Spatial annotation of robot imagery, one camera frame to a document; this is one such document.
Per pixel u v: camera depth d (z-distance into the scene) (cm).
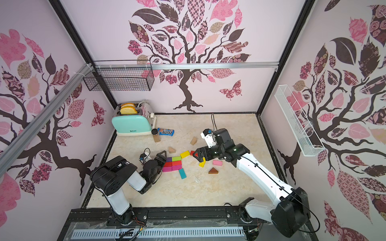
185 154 97
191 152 98
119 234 70
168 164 90
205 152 66
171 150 98
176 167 90
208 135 69
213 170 88
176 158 95
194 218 74
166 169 90
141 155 85
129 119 96
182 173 88
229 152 54
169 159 93
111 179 48
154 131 98
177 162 92
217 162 92
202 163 92
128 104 100
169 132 107
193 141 103
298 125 79
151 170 71
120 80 121
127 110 96
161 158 83
